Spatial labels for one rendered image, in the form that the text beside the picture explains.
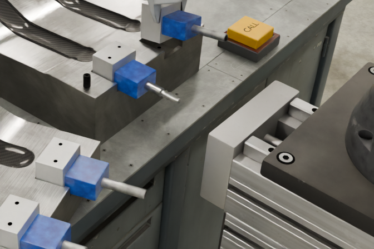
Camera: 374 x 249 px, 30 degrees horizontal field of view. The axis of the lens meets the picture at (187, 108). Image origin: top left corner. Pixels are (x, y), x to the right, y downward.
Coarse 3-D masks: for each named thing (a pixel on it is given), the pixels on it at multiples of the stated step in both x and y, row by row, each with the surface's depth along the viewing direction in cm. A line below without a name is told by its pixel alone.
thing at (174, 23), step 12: (144, 12) 101; (168, 12) 101; (180, 12) 102; (144, 24) 102; (156, 24) 100; (168, 24) 100; (180, 24) 98; (192, 24) 100; (144, 36) 103; (156, 36) 101; (168, 36) 103; (180, 36) 99; (192, 36) 101; (216, 36) 98
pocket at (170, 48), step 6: (144, 42) 105; (150, 42) 107; (168, 42) 108; (174, 42) 107; (180, 42) 106; (156, 48) 107; (162, 48) 107; (168, 48) 107; (174, 48) 105; (168, 54) 104
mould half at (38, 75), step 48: (48, 0) 111; (96, 0) 113; (0, 48) 100; (96, 48) 101; (144, 48) 102; (192, 48) 109; (0, 96) 104; (48, 96) 97; (96, 96) 92; (144, 96) 102
